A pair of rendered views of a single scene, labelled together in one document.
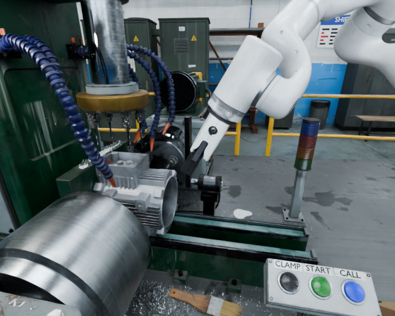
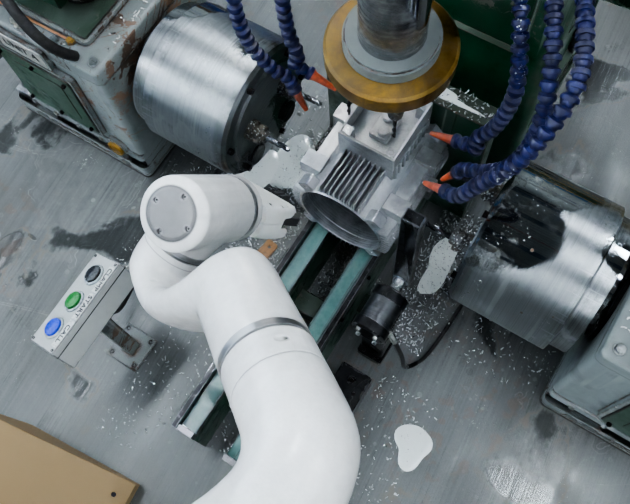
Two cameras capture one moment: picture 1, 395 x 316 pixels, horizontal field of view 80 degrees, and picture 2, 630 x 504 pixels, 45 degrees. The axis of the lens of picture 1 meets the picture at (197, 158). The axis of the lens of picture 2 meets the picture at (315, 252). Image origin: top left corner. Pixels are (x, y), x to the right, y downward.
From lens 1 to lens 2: 1.16 m
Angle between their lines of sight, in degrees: 78
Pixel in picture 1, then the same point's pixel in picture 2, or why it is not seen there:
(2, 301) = (123, 30)
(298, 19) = (201, 301)
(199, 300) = not seen: hidden behind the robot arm
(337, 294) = (62, 313)
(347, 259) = not seen: outside the picture
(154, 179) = (334, 174)
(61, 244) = (170, 56)
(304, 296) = (79, 283)
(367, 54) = not seen: outside the picture
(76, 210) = (215, 60)
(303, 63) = (147, 289)
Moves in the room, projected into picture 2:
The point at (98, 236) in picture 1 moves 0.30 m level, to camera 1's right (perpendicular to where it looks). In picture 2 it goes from (183, 87) to (99, 252)
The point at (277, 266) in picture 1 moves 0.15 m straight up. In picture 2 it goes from (108, 269) to (74, 233)
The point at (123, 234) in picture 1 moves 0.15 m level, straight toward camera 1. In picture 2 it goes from (195, 115) to (103, 119)
